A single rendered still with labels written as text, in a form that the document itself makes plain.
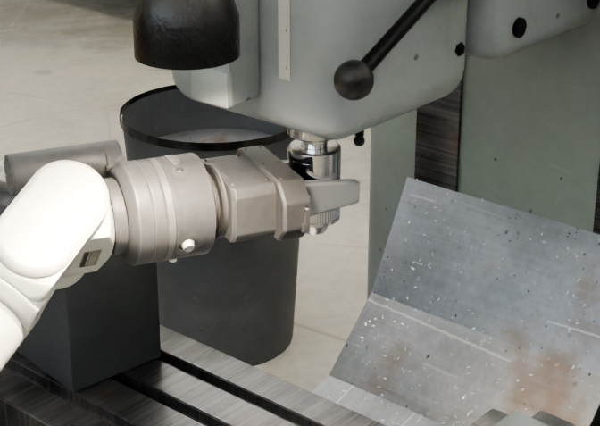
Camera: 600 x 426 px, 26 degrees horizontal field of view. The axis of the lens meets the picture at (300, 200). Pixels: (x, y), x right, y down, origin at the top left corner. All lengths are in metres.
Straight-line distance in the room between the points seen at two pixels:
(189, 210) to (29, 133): 3.95
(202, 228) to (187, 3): 0.28
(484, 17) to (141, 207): 0.33
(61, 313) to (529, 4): 0.60
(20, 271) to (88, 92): 4.45
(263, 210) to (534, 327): 0.47
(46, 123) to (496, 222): 3.73
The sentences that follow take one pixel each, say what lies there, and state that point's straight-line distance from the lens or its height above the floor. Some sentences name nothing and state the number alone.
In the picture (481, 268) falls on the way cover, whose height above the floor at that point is 1.02.
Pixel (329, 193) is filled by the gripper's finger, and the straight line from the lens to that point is 1.13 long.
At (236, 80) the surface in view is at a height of 1.36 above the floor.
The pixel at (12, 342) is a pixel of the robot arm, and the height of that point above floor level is 1.18.
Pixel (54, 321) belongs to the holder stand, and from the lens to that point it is 1.43.
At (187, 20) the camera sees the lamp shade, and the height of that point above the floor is 1.45.
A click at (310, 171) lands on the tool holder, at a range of 1.13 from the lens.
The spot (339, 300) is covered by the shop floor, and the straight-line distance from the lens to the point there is 3.65.
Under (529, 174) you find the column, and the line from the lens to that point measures 1.48.
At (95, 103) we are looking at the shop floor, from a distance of 5.31.
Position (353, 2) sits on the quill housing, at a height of 1.43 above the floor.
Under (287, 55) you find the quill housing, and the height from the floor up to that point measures 1.38.
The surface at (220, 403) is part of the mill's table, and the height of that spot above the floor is 0.93.
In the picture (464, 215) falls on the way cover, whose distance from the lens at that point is 1.53.
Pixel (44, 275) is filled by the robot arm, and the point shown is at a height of 1.23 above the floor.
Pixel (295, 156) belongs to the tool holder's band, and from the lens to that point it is 1.13.
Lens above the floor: 1.67
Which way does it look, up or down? 23 degrees down
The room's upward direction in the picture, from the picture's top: straight up
